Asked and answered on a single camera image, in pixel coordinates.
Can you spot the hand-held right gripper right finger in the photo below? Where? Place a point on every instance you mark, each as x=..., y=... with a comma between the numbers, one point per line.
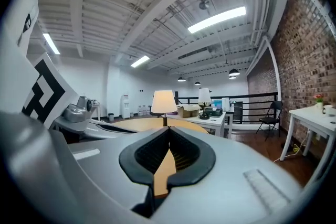
x=223, y=186

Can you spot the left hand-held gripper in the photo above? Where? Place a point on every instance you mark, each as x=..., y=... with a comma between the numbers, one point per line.
x=44, y=91

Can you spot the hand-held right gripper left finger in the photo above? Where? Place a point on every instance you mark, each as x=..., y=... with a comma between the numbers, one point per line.
x=105, y=173

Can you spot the beige shade table lamp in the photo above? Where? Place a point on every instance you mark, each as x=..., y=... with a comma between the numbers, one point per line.
x=164, y=102

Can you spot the white shade table lamp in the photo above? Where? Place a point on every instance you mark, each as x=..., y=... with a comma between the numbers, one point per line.
x=204, y=97

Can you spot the black pendant lamp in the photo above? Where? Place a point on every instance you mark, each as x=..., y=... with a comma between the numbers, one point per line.
x=197, y=83
x=233, y=72
x=181, y=79

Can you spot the small grey trash bin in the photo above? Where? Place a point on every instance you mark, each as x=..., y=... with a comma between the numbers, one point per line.
x=111, y=117

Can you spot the white water dispenser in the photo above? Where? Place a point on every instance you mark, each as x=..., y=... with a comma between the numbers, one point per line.
x=125, y=107

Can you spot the round wooden table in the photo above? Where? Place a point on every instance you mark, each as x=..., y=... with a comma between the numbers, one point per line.
x=143, y=124

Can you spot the group of water bottles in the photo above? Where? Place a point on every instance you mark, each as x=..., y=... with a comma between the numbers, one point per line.
x=143, y=110

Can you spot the white rectangular table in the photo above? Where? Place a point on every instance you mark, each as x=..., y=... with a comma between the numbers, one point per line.
x=207, y=122

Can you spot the black desktop device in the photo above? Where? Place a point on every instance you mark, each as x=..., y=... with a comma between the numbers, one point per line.
x=214, y=112

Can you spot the black low cabinet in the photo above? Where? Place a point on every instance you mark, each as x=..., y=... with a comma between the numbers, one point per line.
x=237, y=112

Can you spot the black folding chair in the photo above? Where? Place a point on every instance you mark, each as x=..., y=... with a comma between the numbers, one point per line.
x=271, y=119

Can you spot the white electric kettle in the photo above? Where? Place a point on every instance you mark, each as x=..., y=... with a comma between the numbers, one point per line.
x=225, y=103

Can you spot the blue box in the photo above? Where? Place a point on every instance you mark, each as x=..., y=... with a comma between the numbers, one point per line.
x=217, y=103

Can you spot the open cardboard box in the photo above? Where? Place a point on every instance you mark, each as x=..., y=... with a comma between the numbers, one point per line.
x=187, y=110

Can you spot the long ceiling light panel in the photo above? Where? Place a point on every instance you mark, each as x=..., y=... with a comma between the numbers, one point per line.
x=216, y=19
x=140, y=61
x=51, y=43

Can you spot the black metal railing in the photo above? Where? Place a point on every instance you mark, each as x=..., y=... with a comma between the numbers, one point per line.
x=252, y=95

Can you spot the white table with legs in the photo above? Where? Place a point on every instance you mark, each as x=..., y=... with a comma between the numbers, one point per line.
x=312, y=118

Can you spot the pink flowers in white pot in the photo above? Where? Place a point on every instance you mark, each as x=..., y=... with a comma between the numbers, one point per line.
x=319, y=102

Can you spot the white mug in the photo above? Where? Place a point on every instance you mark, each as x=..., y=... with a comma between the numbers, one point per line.
x=327, y=109

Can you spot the ceiling air vent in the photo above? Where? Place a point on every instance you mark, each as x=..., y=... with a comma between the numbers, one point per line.
x=194, y=53

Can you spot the round grey ceiling fixture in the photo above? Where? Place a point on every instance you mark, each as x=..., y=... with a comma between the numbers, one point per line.
x=203, y=4

